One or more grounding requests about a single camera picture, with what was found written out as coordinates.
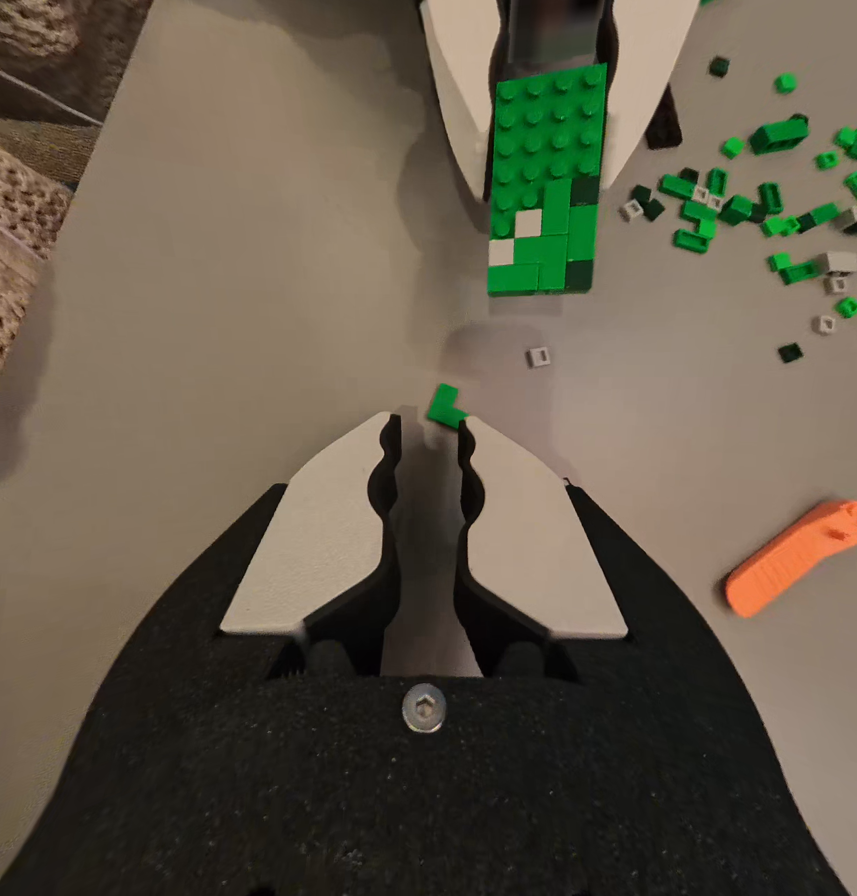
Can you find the orange lego brick separator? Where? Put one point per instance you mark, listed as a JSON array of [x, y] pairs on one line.
[[792, 560]]

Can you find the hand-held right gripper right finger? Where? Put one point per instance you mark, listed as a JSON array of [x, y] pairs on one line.
[[540, 560]]

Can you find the black lego plate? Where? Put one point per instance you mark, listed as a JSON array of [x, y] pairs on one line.
[[663, 122]]

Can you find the pile of loose lego pieces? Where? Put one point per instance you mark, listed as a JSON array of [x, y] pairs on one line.
[[775, 136]]

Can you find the grey lego brick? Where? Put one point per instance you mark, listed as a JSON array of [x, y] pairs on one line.
[[838, 262]]

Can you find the green lego base plate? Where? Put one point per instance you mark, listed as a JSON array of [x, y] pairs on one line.
[[540, 140]]

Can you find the dark green small lego tile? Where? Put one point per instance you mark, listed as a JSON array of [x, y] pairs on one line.
[[790, 352], [579, 274]]

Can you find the green L-shaped lego tile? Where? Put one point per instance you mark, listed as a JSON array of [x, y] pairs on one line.
[[519, 278], [442, 406]]

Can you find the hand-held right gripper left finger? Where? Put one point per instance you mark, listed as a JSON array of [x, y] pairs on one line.
[[309, 553]]

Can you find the grey square lego tile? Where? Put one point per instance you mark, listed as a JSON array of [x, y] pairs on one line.
[[538, 357], [500, 252]]

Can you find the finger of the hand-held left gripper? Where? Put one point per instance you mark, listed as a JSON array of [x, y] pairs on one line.
[[645, 56], [463, 70]]

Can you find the dark green lego piece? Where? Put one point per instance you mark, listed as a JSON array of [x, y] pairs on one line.
[[584, 189]]

